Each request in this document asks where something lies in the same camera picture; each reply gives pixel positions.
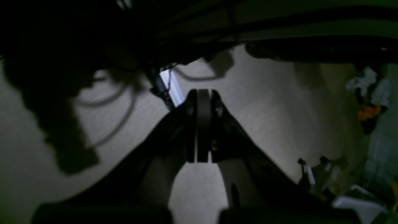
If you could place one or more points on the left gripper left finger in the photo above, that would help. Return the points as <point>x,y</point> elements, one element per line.
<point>137,190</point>

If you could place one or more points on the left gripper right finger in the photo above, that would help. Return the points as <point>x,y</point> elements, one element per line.
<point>258,192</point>

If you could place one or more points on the white power adapter block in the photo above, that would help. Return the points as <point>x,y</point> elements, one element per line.
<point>166,87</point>

